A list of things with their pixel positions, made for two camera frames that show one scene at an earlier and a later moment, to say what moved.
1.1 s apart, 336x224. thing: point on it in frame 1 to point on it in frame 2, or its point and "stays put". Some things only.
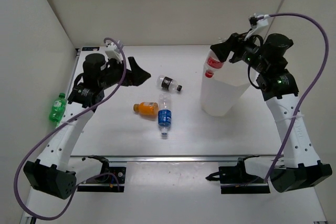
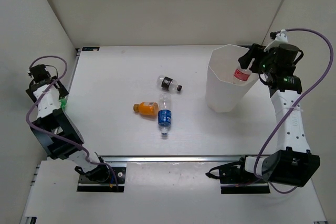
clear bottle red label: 213,63 to 241,75
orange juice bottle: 146,108 stays put
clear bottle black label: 168,83 stays put
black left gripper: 135,76 to 62,91
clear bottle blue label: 165,112 stays put
